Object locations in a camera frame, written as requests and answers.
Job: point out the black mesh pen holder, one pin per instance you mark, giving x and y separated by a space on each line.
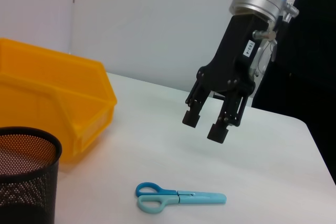
29 182

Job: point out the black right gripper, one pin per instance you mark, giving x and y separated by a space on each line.
233 58

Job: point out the blue scissors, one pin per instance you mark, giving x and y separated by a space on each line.
199 197

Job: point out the yellow plastic bin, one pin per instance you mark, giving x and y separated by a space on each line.
39 87

